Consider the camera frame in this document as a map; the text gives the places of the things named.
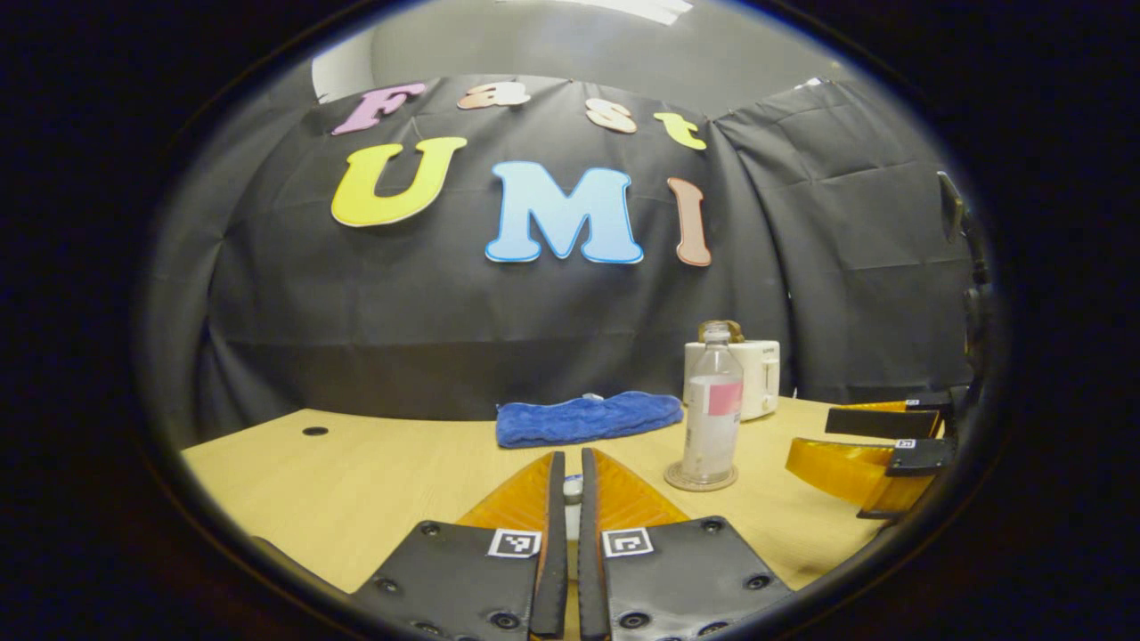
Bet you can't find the white toaster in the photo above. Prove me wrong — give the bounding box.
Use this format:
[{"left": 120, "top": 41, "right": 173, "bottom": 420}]
[{"left": 684, "top": 339, "right": 781, "bottom": 422}]

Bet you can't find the dark metal stand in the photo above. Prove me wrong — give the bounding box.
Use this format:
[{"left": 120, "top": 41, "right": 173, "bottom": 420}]
[{"left": 935, "top": 171, "right": 992, "bottom": 384}]

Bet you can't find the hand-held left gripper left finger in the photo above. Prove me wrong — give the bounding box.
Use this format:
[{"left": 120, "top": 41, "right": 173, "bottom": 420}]
[{"left": 352, "top": 450, "right": 569, "bottom": 641}]

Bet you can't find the clear water bottle pink label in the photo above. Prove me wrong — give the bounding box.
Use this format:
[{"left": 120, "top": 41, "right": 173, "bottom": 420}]
[{"left": 681, "top": 322, "right": 745, "bottom": 484}]

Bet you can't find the round wooden coaster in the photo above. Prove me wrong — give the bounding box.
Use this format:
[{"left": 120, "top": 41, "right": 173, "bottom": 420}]
[{"left": 664, "top": 461, "right": 739, "bottom": 493}]

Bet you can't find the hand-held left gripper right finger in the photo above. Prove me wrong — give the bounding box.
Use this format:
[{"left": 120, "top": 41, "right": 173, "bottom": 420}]
[{"left": 577, "top": 448, "right": 795, "bottom": 641}]

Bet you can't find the blue towel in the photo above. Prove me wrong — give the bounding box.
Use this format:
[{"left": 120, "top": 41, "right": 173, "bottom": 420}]
[{"left": 495, "top": 391, "right": 685, "bottom": 449}]

